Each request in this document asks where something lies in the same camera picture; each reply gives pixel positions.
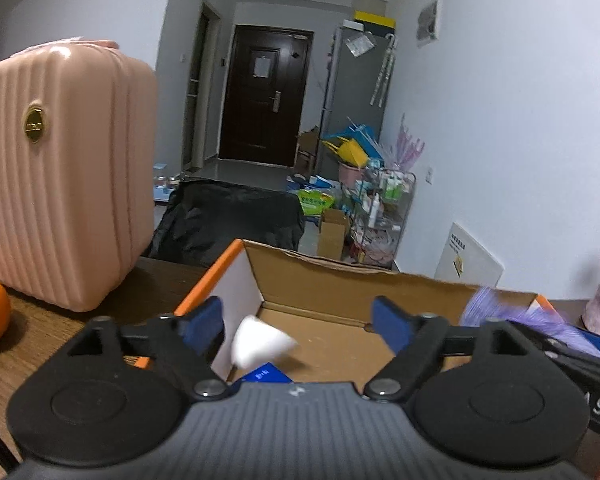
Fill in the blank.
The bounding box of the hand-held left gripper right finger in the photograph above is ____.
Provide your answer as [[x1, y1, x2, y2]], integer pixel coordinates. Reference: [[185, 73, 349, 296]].
[[362, 296, 546, 403]]

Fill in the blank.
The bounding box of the side door frame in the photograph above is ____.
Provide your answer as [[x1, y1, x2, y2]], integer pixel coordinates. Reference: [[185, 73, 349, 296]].
[[182, 0, 222, 172]]

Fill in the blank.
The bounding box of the blue bag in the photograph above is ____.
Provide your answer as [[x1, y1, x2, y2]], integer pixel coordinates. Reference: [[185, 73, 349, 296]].
[[325, 119, 381, 153]]

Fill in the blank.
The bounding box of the white leaning board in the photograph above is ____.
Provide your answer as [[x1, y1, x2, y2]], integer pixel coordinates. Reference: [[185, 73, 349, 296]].
[[434, 221, 505, 288]]

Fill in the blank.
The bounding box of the open brown cardboard box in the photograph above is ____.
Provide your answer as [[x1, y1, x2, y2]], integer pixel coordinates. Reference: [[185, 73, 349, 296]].
[[296, 127, 321, 171]]

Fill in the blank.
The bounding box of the small blue packet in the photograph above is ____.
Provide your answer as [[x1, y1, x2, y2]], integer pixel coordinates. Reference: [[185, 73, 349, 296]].
[[236, 361, 294, 386]]

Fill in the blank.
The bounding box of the orange cardboard box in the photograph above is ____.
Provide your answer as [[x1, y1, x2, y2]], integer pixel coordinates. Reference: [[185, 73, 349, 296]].
[[122, 238, 565, 386]]

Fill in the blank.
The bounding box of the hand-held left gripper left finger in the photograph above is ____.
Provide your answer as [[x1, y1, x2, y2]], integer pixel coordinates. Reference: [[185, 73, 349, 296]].
[[67, 296, 231, 402]]

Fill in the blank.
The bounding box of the pink bucket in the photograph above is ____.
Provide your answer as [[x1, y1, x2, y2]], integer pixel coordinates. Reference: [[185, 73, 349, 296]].
[[338, 161, 366, 188]]

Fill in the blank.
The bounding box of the purple satin cloth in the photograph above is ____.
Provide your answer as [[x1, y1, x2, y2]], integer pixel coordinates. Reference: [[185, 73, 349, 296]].
[[460, 287, 600, 361]]

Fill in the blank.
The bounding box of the dark brown entrance door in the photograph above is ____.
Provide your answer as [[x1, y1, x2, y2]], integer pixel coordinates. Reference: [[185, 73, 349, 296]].
[[219, 24, 315, 167]]

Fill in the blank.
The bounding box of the yellow and black box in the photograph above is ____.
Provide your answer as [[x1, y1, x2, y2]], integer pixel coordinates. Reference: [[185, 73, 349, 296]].
[[355, 10, 397, 29]]

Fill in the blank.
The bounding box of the clear plastic bag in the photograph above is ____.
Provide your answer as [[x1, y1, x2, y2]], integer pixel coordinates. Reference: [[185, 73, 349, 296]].
[[345, 34, 376, 56]]

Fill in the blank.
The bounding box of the green and yellow bag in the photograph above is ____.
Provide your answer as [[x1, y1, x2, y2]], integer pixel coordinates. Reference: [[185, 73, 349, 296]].
[[298, 187, 336, 216]]

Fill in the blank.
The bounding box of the purple wall sticker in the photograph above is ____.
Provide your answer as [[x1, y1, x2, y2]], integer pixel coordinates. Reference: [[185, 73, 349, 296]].
[[387, 114, 426, 171]]

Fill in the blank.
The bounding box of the white electrical panel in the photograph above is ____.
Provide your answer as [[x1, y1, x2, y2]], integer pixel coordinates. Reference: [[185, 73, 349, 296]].
[[416, 0, 442, 47]]

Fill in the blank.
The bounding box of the pink ribbed suitcase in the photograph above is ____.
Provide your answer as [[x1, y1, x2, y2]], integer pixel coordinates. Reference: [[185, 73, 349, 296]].
[[0, 37, 158, 312]]

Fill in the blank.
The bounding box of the small upright cardboard box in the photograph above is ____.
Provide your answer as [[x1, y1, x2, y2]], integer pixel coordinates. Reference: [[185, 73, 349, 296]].
[[317, 208, 351, 260]]

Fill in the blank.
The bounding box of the grey refrigerator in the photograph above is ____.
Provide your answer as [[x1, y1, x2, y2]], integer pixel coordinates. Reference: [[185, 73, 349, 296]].
[[316, 26, 396, 181]]

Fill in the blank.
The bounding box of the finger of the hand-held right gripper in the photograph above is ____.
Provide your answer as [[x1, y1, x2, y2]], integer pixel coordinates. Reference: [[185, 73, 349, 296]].
[[540, 331, 600, 397]]

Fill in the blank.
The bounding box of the metal trolley rack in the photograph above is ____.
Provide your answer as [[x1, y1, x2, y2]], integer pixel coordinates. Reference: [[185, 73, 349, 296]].
[[352, 169, 417, 266]]

